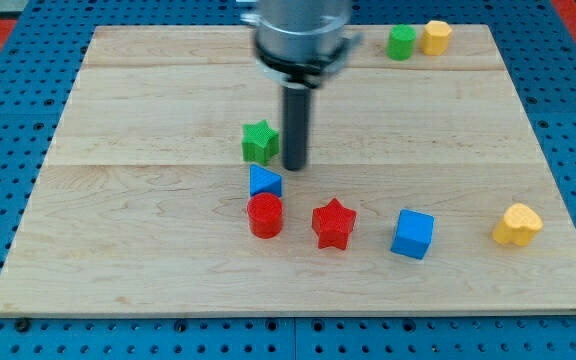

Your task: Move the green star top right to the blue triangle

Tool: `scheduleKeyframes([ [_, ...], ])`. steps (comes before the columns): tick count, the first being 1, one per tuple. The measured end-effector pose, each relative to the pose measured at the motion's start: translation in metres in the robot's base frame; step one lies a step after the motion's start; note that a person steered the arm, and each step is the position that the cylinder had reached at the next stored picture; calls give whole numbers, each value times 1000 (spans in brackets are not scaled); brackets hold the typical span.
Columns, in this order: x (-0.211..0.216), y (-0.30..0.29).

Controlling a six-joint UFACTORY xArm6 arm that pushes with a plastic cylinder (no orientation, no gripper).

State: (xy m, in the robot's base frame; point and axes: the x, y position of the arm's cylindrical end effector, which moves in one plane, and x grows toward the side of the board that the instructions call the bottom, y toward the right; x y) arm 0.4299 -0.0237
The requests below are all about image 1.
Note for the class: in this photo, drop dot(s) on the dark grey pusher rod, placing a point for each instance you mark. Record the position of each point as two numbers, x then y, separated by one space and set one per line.
296 104

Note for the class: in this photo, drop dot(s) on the green star block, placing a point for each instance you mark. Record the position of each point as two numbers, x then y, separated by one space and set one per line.
259 143

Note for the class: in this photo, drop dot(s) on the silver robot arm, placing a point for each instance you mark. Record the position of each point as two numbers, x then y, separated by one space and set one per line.
300 44

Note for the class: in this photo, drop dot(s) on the blue triangle block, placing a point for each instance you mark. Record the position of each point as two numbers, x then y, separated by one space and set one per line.
262 180

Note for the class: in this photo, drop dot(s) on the red star block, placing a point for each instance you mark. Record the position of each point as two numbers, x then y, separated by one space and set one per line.
333 225

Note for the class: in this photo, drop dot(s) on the red cylinder block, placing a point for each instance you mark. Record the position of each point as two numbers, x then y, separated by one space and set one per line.
265 215

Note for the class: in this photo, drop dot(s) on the green cylinder block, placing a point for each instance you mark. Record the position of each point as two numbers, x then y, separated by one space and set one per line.
401 42

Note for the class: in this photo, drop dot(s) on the yellow hexagon block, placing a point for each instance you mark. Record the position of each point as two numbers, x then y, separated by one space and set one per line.
435 38

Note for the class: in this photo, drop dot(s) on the wooden board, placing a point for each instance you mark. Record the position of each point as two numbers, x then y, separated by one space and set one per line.
139 210

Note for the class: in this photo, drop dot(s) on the blue cube block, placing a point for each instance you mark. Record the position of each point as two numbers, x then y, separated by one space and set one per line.
413 234

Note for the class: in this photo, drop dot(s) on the yellow heart block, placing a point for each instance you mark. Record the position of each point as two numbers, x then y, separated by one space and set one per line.
518 226

